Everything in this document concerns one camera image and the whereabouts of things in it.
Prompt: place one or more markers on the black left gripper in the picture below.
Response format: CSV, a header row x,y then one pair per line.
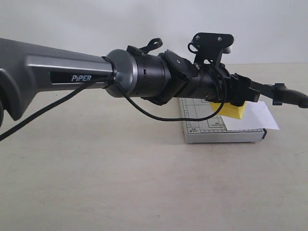
x,y
218,86

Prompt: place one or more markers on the yellow cube block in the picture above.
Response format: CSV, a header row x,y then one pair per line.
x,y
232,111

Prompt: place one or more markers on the white paper sheet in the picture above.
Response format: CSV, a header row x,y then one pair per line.
x,y
255,116

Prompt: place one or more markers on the black cutter blade arm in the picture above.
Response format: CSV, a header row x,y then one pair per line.
x,y
280,94

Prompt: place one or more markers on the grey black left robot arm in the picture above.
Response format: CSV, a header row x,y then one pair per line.
x,y
27,69

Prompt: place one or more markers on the grey paper cutter base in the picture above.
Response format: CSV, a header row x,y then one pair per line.
x,y
214,129

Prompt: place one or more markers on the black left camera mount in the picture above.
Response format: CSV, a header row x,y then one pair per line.
x,y
211,47

